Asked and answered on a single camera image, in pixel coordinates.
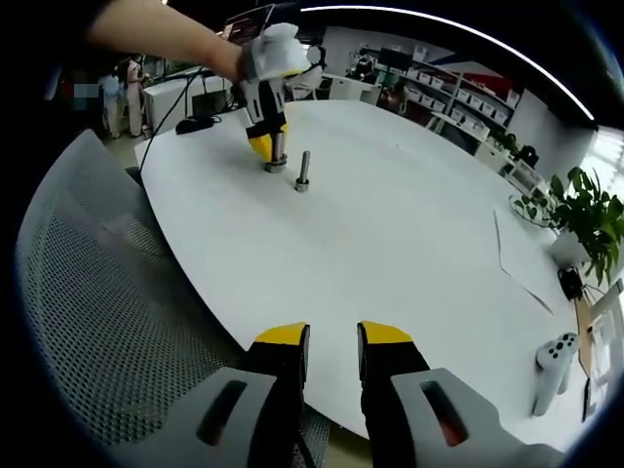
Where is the white plant pot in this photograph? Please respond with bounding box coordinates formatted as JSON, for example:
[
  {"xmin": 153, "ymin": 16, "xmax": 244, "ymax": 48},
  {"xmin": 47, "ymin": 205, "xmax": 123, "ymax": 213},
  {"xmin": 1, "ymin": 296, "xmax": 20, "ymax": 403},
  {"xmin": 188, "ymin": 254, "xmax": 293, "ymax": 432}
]
[{"xmin": 549, "ymin": 227, "xmax": 595, "ymax": 265}]

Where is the white game controller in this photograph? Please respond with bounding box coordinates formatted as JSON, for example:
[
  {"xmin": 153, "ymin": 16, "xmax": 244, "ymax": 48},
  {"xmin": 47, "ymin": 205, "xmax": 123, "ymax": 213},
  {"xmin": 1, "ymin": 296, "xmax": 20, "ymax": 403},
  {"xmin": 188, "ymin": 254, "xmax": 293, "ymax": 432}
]
[{"xmin": 530, "ymin": 331, "xmax": 582, "ymax": 418}]

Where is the small trailing green plant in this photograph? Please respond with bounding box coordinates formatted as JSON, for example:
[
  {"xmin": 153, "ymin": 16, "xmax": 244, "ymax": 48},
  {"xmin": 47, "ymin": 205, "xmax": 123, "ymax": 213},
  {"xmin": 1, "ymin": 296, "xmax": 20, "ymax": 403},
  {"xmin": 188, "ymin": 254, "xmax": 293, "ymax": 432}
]
[{"xmin": 508, "ymin": 186, "xmax": 558, "ymax": 229}]

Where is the white shelving with storage bins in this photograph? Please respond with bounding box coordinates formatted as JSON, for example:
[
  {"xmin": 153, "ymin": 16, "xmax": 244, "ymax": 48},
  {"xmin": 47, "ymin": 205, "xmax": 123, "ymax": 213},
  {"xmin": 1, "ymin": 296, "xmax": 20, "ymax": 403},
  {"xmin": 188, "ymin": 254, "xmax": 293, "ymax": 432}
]
[{"xmin": 388, "ymin": 42, "xmax": 524, "ymax": 143}]

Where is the black computer mouse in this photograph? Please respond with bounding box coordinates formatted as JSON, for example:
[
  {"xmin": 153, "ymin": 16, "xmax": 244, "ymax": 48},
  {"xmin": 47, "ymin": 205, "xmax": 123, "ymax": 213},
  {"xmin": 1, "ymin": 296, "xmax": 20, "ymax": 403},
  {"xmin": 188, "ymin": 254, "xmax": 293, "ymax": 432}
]
[{"xmin": 175, "ymin": 117, "xmax": 216, "ymax": 137}]

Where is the small threaded stud bolt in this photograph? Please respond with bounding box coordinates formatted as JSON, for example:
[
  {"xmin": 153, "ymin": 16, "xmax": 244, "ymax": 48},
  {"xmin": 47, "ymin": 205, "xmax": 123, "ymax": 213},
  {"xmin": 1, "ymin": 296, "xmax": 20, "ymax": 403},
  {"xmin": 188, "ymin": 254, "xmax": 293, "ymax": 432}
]
[{"xmin": 293, "ymin": 150, "xmax": 314, "ymax": 193}]

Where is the light wooden board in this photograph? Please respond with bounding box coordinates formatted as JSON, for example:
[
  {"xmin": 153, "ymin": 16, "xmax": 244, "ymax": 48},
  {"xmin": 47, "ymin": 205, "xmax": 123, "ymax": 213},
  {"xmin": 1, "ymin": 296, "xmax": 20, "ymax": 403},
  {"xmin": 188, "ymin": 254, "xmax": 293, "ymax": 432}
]
[{"xmin": 574, "ymin": 280, "xmax": 624, "ymax": 387}]

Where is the black mouse cable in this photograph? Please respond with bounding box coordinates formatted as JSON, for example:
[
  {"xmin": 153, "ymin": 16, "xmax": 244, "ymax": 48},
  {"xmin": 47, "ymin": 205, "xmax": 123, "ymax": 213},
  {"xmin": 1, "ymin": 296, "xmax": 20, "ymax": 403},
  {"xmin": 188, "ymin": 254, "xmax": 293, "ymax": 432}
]
[{"xmin": 139, "ymin": 67, "xmax": 212, "ymax": 173}]

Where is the small black device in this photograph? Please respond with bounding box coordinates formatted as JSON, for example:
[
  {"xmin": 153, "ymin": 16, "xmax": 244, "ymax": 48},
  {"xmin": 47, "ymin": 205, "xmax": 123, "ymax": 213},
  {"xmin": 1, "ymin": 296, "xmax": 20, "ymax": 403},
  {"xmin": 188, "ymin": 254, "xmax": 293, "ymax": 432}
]
[{"xmin": 557, "ymin": 266, "xmax": 585, "ymax": 300}]

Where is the green leafy potted plant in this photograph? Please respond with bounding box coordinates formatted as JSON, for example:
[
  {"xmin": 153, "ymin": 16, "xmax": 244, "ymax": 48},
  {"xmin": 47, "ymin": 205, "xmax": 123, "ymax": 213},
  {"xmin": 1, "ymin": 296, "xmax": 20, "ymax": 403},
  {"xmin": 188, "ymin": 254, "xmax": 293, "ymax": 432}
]
[{"xmin": 549, "ymin": 165, "xmax": 624, "ymax": 290}]

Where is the monitor with red screen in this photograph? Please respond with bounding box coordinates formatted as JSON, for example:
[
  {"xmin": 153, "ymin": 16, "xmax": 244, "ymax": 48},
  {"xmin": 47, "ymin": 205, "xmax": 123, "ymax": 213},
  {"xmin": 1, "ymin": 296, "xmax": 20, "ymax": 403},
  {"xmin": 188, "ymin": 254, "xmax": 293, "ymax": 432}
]
[{"xmin": 223, "ymin": 4, "xmax": 278, "ymax": 44}]

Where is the large threaded stud bolt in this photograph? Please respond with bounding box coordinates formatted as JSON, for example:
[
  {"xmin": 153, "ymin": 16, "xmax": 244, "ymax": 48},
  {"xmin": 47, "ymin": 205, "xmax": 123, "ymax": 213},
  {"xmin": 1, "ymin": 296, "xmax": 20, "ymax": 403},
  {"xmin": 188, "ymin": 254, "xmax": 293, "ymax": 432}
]
[{"xmin": 263, "ymin": 129, "xmax": 291, "ymax": 174}]

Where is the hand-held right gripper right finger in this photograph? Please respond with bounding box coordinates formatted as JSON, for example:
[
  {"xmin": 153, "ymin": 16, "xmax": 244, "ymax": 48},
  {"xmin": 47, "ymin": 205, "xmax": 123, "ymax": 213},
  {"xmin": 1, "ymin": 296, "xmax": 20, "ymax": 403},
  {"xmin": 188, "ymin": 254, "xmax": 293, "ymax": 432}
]
[{"xmin": 356, "ymin": 320, "xmax": 565, "ymax": 468}]

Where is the white office desk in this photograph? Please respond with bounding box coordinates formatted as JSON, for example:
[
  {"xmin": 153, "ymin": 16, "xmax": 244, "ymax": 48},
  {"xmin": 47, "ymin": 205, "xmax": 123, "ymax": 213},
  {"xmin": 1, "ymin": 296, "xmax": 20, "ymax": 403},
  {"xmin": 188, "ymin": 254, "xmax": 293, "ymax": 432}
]
[{"xmin": 139, "ymin": 71, "xmax": 236, "ymax": 138}]

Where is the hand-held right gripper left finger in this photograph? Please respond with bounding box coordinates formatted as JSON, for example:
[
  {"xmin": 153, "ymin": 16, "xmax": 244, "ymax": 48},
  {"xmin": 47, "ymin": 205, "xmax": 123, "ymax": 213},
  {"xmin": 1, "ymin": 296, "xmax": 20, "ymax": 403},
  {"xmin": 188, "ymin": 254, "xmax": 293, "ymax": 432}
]
[{"xmin": 140, "ymin": 321, "xmax": 312, "ymax": 468}]

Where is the grey mesh office chair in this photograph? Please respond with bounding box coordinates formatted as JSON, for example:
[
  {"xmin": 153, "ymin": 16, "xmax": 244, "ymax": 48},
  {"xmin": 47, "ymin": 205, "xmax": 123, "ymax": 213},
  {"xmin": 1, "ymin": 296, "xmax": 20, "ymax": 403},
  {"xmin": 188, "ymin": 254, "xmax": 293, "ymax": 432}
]
[{"xmin": 14, "ymin": 129, "xmax": 333, "ymax": 468}]

